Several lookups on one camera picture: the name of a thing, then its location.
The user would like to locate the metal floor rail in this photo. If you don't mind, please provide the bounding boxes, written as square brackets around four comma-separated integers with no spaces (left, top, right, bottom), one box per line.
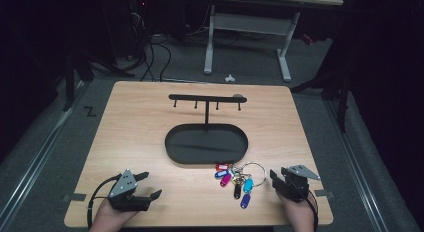
[324,99,390,232]
[0,81,88,226]

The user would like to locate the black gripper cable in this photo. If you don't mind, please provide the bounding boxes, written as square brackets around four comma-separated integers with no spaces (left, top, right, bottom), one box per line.
[306,187,320,232]
[86,173,123,230]

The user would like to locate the person's right hand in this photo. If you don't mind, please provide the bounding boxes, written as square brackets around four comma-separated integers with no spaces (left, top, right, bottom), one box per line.
[275,191,316,232]

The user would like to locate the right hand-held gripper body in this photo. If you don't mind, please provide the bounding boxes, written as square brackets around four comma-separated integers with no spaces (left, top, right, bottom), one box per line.
[273,164,322,204]

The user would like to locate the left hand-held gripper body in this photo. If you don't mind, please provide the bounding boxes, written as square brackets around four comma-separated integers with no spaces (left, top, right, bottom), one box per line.
[107,168,152,213]

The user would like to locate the black floor cables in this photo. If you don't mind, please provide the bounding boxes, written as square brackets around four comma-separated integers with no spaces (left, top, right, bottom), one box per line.
[124,5,173,83]

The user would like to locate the black metal stand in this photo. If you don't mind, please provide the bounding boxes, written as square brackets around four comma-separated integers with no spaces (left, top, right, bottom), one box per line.
[61,48,136,113]
[289,66,355,134]

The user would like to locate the black key holder stand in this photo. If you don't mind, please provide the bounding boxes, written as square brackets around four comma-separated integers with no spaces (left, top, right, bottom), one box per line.
[164,93,250,166]

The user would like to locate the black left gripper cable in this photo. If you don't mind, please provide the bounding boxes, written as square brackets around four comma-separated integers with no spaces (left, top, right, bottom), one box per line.
[86,173,123,230]

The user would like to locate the person's left hand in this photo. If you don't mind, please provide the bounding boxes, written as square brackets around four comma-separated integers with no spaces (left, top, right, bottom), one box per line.
[88,198,141,232]

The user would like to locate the white metal frame desk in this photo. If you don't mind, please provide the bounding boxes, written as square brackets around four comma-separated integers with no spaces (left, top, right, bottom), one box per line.
[202,0,345,84]

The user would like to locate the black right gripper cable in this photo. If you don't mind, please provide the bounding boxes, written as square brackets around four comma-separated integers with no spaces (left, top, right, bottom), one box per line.
[306,187,320,232]

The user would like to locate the key bunch with coloured tags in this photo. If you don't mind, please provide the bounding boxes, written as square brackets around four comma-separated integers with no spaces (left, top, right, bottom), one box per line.
[214,161,268,210]

